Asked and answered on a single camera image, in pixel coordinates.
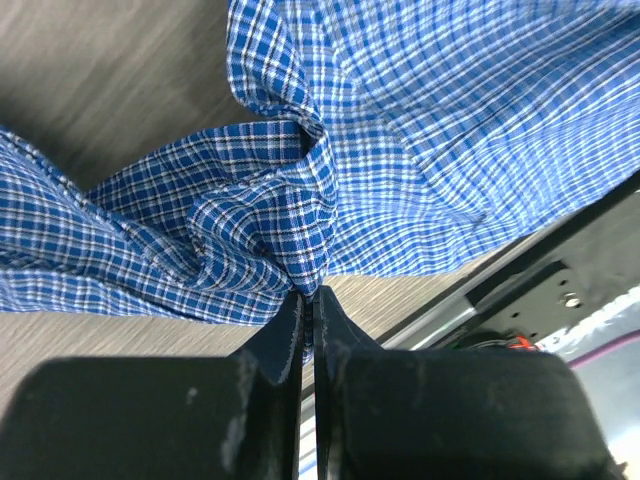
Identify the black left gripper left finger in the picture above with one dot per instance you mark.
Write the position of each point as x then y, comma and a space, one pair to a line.
233, 417

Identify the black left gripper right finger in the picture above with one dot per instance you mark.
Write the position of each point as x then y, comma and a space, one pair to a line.
491, 413

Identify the blue plaid long sleeve shirt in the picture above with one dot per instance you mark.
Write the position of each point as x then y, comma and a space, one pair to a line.
393, 138

